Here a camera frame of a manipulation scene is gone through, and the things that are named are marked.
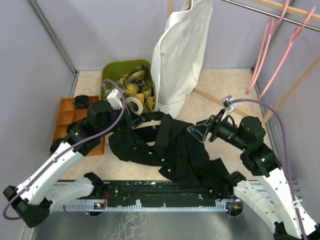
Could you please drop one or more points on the wooden rack frame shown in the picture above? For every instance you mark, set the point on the wooden rack frame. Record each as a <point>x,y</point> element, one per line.
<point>274,5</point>

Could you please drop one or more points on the beige wooden hanger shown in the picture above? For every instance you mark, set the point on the beige wooden hanger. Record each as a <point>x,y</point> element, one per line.
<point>140,110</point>

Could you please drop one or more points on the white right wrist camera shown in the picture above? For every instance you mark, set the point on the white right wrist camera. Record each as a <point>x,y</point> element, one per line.
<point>228,105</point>

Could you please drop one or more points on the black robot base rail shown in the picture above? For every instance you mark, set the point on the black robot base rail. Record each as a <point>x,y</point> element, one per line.
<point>156,194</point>

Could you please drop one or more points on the green plastic basket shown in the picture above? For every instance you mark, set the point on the green plastic basket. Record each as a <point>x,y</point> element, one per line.
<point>115,70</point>

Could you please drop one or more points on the pink hanger with plaid shirt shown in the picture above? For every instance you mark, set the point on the pink hanger with plaid shirt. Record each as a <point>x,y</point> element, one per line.
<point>270,28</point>

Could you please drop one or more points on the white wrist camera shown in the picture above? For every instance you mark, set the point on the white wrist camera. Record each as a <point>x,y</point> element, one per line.
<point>114,97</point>
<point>228,105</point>

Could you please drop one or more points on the pink plastic hanger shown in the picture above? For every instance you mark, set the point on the pink plastic hanger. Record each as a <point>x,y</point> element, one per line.
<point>296,32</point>

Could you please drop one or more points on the yellow plaid shirt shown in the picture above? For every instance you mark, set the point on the yellow plaid shirt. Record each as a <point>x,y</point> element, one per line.
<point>134,85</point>

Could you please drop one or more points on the cream white hanging garment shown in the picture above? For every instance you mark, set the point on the cream white hanging garment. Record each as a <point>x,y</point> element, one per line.
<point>179,54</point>

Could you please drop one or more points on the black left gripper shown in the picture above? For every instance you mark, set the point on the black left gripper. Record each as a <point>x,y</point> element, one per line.
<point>131,119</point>

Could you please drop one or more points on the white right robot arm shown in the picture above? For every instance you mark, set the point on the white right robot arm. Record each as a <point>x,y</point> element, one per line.
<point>280,211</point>

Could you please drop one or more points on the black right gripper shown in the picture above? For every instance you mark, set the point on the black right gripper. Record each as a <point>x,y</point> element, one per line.
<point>212,123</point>

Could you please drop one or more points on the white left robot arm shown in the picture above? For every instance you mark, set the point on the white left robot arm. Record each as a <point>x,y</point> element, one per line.
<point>34,199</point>

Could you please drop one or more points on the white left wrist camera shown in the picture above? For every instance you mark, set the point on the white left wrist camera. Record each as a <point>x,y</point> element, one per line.
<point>114,97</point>

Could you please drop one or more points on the black garment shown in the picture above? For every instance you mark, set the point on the black garment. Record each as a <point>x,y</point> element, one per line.
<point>166,143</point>

